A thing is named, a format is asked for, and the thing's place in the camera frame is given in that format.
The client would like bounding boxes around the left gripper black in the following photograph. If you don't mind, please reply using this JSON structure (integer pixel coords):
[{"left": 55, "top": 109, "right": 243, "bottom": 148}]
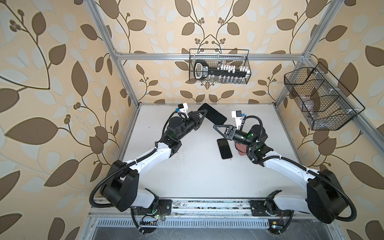
[{"left": 174, "top": 108, "right": 206, "bottom": 143}]

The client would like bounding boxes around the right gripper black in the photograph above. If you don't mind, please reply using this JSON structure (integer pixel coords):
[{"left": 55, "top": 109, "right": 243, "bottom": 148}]
[{"left": 215, "top": 124, "right": 256, "bottom": 151}]

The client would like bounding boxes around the black phone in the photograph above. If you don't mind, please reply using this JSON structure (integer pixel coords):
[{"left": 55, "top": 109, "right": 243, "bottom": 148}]
[{"left": 198, "top": 103, "right": 227, "bottom": 125}]

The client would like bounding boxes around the pink phone case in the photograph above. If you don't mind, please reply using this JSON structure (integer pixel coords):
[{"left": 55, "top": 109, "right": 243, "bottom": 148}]
[{"left": 235, "top": 143, "right": 247, "bottom": 156}]

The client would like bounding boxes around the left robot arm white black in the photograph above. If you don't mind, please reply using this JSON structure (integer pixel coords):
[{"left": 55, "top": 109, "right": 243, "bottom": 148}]
[{"left": 89, "top": 108, "right": 208, "bottom": 212}]

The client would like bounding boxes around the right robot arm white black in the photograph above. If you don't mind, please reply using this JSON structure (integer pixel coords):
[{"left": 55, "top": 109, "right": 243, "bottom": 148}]
[{"left": 213, "top": 116, "right": 358, "bottom": 224}]

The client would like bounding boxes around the black white tool in basket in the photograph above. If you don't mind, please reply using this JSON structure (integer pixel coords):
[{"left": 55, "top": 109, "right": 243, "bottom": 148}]
[{"left": 192, "top": 60, "right": 251, "bottom": 82}]

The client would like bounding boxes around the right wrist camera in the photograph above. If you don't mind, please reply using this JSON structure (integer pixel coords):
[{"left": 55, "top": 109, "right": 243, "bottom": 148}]
[{"left": 232, "top": 111, "right": 246, "bottom": 130}]

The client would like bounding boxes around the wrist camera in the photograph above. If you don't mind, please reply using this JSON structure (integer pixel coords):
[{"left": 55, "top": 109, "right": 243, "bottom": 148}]
[
  {"left": 232, "top": 111, "right": 246, "bottom": 130},
  {"left": 176, "top": 103, "right": 189, "bottom": 114}
]

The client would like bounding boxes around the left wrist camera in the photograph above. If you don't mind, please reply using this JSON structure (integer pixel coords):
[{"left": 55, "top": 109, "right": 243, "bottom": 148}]
[{"left": 176, "top": 103, "right": 189, "bottom": 114}]

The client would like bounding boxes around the back wire basket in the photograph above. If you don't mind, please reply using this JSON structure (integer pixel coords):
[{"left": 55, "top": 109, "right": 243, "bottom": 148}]
[{"left": 189, "top": 48, "right": 252, "bottom": 85}]

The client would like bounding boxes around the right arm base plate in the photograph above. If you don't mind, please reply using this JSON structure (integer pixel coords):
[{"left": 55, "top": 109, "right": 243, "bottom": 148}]
[{"left": 249, "top": 200, "right": 292, "bottom": 218}]

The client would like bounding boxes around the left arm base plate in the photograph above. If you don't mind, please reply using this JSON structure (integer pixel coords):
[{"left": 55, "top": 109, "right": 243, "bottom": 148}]
[{"left": 134, "top": 199, "right": 172, "bottom": 216}]

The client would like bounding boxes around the side wire basket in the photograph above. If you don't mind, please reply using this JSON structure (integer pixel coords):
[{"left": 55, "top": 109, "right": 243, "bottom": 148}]
[{"left": 284, "top": 62, "right": 366, "bottom": 131}]

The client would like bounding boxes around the aluminium front rail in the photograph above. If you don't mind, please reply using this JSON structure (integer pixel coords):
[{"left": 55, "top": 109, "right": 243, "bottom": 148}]
[{"left": 87, "top": 197, "right": 337, "bottom": 229}]

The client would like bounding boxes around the aluminium cage frame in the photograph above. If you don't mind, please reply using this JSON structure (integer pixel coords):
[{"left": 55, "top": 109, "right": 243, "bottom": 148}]
[{"left": 93, "top": 1, "right": 384, "bottom": 240}]

